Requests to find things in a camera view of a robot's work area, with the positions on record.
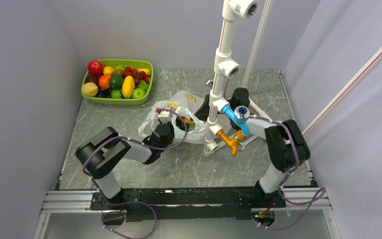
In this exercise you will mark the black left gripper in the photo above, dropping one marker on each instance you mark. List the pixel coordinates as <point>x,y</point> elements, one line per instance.
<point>170,123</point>

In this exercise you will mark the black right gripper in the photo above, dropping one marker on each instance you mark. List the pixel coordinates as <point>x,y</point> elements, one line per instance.
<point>204,112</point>

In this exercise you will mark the yellow fake banana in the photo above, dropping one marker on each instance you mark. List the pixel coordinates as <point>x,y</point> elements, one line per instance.
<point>188,121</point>

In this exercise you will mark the white printed plastic bag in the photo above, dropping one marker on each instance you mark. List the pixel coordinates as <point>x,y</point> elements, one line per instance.
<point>185,104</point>

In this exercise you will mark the pale yellow fake lemon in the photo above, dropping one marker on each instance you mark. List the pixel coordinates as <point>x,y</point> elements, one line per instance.
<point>89,89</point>

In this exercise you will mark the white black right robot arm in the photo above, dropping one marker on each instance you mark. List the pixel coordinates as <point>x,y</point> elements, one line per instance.
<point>286,146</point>

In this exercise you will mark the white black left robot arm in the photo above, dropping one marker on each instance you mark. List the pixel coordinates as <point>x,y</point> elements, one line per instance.
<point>100,154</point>

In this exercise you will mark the green fake apple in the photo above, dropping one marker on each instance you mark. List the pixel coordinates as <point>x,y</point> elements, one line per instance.
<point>138,93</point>

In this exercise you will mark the yellow fake mango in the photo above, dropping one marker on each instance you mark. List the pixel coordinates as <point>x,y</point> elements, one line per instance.
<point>128,87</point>

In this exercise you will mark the red fake cherry tomatoes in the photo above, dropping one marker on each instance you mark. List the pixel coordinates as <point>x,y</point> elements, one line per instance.
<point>138,74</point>

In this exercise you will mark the green fake lime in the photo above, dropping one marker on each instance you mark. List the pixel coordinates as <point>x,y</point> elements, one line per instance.
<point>116,81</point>

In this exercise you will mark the orange fake orange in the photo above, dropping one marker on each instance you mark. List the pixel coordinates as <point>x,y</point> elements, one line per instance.
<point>104,82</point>

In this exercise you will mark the dark red fake apple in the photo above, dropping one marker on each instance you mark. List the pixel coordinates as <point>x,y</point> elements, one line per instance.
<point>92,79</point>

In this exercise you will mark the blue plastic faucet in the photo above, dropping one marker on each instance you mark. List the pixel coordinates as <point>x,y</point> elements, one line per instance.
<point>239,116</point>

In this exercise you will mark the orange brass faucet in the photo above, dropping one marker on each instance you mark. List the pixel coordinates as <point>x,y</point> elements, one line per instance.
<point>232,142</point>

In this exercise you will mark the green plastic fruit basin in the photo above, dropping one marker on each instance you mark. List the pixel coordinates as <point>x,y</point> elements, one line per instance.
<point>115,97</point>

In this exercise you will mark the white diagonal corner pipe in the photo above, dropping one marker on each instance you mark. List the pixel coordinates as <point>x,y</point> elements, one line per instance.
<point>365,70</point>

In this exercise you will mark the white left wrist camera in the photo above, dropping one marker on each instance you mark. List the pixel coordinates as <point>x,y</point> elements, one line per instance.
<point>163,114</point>

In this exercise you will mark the white PVC pipe frame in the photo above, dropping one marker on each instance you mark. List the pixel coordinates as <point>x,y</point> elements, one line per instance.
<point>225,68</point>

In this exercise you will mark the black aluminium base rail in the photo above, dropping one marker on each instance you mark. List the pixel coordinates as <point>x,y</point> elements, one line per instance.
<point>183,203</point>

